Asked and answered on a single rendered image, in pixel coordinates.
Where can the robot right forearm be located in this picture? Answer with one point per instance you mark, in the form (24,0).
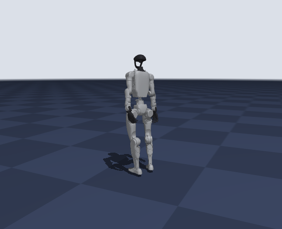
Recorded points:
(153,102)

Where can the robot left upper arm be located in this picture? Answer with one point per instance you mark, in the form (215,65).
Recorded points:
(129,78)

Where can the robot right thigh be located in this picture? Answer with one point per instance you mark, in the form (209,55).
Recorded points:
(147,125)

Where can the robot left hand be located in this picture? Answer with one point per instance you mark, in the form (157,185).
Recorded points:
(131,117)

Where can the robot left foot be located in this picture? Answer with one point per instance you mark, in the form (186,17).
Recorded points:
(138,171)

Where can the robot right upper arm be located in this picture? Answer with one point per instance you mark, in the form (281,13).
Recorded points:
(151,85)

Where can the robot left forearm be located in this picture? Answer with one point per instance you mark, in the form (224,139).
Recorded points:
(127,99)

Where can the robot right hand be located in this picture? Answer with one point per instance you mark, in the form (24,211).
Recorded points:
(155,116)

